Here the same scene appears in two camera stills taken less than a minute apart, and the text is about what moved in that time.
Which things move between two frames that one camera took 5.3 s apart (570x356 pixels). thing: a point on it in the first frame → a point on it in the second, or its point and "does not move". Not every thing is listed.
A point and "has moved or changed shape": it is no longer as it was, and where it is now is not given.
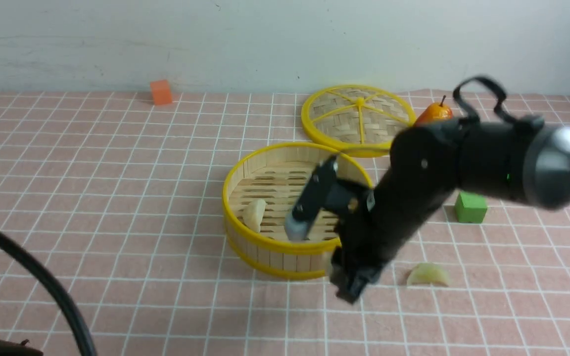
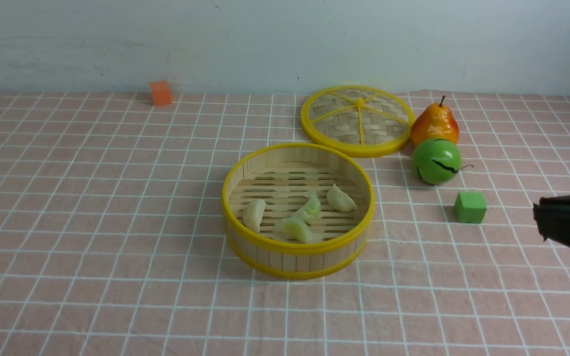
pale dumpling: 253,213 does not move
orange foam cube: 162,92 does not move
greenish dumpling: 426,273 has moved or changed shape
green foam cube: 470,207 does not move
